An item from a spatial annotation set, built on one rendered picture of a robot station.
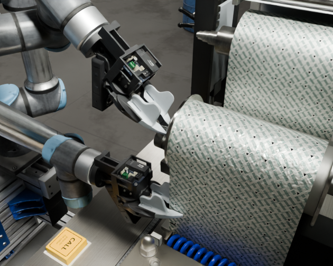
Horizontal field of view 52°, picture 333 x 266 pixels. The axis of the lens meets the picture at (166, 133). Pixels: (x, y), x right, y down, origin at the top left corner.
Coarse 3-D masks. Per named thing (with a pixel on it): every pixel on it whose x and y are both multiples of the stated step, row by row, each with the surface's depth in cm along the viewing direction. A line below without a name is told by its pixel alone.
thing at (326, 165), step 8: (328, 152) 52; (328, 160) 50; (320, 168) 50; (328, 168) 50; (320, 176) 50; (328, 176) 50; (320, 184) 50; (312, 192) 50; (320, 192) 50; (312, 200) 51; (304, 208) 52; (312, 208) 51
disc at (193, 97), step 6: (192, 96) 62; (198, 96) 64; (186, 102) 60; (180, 108) 59; (180, 114) 60; (174, 120) 58; (174, 126) 59; (168, 132) 59; (168, 138) 59; (168, 144) 59; (168, 150) 60; (168, 156) 61; (168, 162) 62
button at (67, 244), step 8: (64, 232) 86; (72, 232) 86; (56, 240) 84; (64, 240) 84; (72, 240) 84; (80, 240) 84; (48, 248) 82; (56, 248) 82; (64, 248) 82; (72, 248) 82; (80, 248) 84; (56, 256) 82; (64, 256) 81; (72, 256) 82
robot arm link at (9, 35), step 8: (0, 16) 64; (8, 16) 64; (0, 24) 63; (8, 24) 64; (16, 24) 64; (0, 32) 63; (8, 32) 64; (16, 32) 64; (0, 40) 63; (8, 40) 64; (16, 40) 65; (0, 48) 64; (8, 48) 65; (16, 48) 66; (24, 48) 67
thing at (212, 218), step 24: (192, 192) 63; (216, 192) 60; (192, 216) 67; (216, 216) 63; (240, 216) 60; (264, 216) 57; (192, 240) 72; (216, 240) 67; (240, 240) 63; (264, 240) 60; (288, 240) 57; (240, 264) 67; (264, 264) 63
